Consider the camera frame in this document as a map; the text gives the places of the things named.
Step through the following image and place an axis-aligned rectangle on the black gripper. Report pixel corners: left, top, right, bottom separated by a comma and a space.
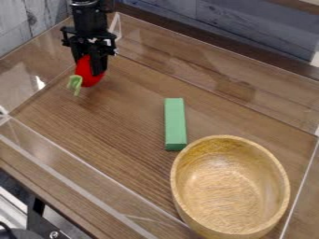
60, 26, 118, 76

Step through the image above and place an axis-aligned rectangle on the red plush strawberry toy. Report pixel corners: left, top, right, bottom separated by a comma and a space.
67, 55, 105, 96

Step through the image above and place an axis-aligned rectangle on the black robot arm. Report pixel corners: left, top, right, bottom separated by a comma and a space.
60, 0, 118, 76

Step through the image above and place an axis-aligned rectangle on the green rectangular block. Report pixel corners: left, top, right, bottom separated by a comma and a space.
165, 98, 187, 151

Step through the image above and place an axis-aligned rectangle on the wooden oval bowl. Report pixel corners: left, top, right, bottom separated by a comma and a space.
170, 135, 291, 239

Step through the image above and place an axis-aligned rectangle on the clear acrylic corner bracket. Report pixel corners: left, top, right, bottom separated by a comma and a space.
109, 12, 122, 40

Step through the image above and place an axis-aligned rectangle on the clear acrylic tray wall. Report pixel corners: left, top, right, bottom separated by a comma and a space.
0, 108, 198, 239

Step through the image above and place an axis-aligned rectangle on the black metal frame base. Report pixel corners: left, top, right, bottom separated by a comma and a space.
0, 195, 72, 239

